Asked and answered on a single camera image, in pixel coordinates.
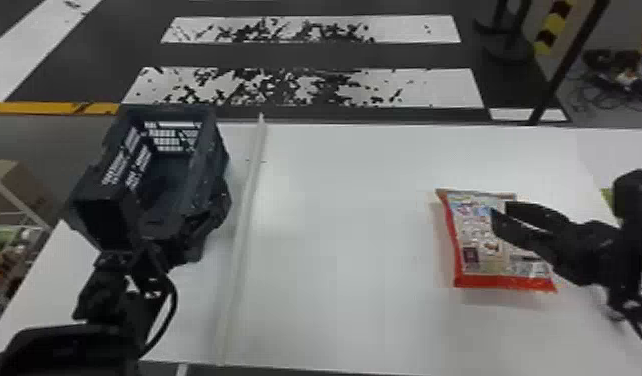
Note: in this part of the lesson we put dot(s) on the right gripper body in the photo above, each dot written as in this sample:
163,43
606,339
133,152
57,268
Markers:
588,254

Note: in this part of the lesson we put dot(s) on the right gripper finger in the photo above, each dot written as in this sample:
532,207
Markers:
526,236
541,215

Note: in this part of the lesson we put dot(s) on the black basket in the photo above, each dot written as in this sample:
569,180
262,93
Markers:
158,210

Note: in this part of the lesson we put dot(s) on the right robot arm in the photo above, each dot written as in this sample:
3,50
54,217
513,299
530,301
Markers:
633,294

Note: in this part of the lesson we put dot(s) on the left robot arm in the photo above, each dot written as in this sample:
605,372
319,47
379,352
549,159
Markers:
103,315

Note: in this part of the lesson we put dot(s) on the red snack packet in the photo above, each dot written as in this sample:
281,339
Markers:
476,236

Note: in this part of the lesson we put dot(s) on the green snack packet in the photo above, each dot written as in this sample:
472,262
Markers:
607,198

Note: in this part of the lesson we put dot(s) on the white bar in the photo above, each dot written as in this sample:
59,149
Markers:
245,226

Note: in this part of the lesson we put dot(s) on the cardboard box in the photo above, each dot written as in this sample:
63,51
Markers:
16,184

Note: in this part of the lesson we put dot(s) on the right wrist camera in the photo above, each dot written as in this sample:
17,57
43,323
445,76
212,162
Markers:
638,202

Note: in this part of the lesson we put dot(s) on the yellow black striped post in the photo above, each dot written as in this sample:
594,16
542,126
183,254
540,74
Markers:
552,23

